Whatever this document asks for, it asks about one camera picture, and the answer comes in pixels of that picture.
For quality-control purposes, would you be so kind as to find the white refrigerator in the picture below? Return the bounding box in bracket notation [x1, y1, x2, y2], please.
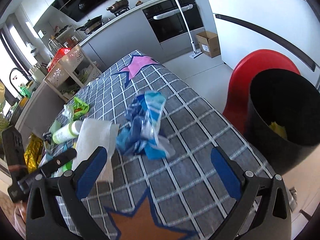
[208, 0, 319, 88]

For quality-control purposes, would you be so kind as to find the gold foil bag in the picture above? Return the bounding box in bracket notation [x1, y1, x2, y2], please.
[24, 133, 43, 173]

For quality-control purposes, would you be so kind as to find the white green plastic bag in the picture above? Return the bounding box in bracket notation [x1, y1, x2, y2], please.
[62, 105, 74, 121]

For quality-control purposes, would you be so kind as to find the cardboard box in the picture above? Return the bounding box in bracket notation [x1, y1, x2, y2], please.
[196, 30, 221, 58]

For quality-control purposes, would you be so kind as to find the black built-in oven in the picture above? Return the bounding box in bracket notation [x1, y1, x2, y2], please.
[143, 0, 203, 42]

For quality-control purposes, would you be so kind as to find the blue plastic wrapper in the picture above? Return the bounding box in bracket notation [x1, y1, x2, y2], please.
[116, 90, 176, 160]

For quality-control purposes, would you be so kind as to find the beige storage rack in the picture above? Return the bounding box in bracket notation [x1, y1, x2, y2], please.
[44, 46, 102, 102]

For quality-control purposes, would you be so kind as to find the red plastic stool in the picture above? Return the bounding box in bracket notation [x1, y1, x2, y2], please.
[222, 49, 300, 134]

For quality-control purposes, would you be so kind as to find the black kitchen faucet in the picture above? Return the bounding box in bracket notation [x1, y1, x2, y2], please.
[9, 68, 30, 98]

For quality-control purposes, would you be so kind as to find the green drink bottle white cap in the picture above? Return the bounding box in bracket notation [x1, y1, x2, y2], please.
[52, 120, 82, 145]

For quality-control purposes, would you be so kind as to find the white stick vacuum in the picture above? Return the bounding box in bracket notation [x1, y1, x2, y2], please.
[152, 0, 203, 59]

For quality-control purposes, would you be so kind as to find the black trash bin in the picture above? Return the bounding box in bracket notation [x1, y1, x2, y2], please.
[244, 69, 319, 175]

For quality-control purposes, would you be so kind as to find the red plastic basket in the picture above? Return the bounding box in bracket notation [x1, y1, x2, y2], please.
[47, 48, 71, 72]

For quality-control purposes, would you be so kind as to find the grey checked tablecloth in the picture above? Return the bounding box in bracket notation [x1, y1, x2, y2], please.
[42, 49, 296, 240]

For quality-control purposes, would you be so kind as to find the brown pot on stove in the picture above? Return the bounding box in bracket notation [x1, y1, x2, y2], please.
[106, 0, 130, 16]

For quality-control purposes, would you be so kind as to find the green snack wrapper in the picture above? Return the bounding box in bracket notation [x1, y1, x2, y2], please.
[72, 96, 90, 121]

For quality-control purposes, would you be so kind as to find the black wok on stove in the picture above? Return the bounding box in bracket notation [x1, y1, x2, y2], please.
[76, 15, 103, 35]

